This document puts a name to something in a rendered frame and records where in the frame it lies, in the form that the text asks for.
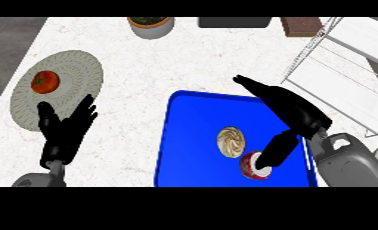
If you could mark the red tomato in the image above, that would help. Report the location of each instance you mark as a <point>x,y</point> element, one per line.
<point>45,82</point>

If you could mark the dark grey flat appliance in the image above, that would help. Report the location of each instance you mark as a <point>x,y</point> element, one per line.
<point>235,22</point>

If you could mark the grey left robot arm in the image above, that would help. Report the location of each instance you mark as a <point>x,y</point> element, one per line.
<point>45,176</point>

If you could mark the brown rectangular block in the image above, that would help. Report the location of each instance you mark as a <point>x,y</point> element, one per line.
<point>302,26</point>

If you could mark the round grey woven placemat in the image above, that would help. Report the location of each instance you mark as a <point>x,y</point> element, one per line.
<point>74,70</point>

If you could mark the grey plant pot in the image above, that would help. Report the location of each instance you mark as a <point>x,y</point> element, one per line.
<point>151,27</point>

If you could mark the red can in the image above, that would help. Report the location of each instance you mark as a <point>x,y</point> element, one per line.
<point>249,171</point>

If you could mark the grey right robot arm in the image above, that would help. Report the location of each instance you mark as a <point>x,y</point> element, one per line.
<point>342,160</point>

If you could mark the blue rectangular tray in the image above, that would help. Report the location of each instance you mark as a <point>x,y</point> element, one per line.
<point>197,140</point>

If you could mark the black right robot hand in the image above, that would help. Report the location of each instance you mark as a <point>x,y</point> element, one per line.
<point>290,110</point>

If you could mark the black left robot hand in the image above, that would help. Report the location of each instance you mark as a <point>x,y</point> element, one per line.
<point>64,134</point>

